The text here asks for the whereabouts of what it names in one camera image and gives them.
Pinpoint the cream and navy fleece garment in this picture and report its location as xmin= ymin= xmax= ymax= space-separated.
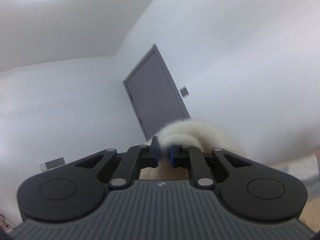
xmin=139 ymin=119 xmax=249 ymax=181

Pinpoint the grey wall switch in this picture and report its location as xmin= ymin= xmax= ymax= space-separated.
xmin=180 ymin=87 xmax=189 ymax=98

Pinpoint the grey bedroom door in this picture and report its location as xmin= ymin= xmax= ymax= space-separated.
xmin=123 ymin=44 xmax=190 ymax=140

